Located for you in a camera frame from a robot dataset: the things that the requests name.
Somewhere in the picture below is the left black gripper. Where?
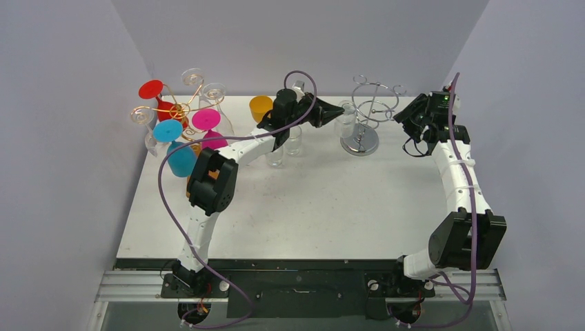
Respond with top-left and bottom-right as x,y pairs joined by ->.
286,92 -> 344,129

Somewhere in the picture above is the clear etched glass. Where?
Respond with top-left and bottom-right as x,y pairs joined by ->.
284,126 -> 302,156
334,100 -> 357,138
264,147 -> 284,168

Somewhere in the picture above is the pink wine glass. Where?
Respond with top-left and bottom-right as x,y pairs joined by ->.
191,108 -> 229,150

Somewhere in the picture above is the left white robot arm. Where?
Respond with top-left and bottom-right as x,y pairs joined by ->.
172,88 -> 345,297

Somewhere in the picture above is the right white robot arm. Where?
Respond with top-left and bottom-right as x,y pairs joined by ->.
389,91 -> 507,294

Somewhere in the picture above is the clear wine glass back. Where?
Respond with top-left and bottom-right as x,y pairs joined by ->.
199,83 -> 234,136

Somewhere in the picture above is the clear wine glass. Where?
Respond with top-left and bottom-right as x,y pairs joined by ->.
199,83 -> 234,136
144,130 -> 169,157

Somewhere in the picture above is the wooden rack base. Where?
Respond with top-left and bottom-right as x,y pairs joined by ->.
186,143 -> 219,198

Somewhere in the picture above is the blue wine glass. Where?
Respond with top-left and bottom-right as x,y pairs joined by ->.
153,119 -> 197,178

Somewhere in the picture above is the red wine glass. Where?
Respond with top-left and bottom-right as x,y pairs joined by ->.
138,79 -> 188,130

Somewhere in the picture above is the clear wine glass left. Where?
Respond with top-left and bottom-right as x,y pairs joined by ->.
144,130 -> 169,157

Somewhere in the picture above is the yellow plastic goblet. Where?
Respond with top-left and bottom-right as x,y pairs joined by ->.
249,95 -> 273,123

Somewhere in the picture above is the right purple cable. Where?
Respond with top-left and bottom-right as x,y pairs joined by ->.
388,72 -> 479,330

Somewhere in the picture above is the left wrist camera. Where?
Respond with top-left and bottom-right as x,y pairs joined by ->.
292,80 -> 305,97

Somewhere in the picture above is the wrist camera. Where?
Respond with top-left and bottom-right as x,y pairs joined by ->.
292,80 -> 305,97
442,81 -> 459,99

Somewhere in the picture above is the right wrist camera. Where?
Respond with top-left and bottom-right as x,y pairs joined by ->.
442,81 -> 459,99

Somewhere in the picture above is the chrome wire glass rack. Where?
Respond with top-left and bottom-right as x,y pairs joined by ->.
339,74 -> 406,157

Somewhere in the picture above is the gold wire glass rack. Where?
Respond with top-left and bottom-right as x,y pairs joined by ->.
130,68 -> 205,155

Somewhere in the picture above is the aluminium rail frame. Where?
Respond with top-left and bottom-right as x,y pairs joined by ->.
88,269 -> 513,330

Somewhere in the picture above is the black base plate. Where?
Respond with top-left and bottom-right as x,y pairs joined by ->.
115,259 -> 435,323

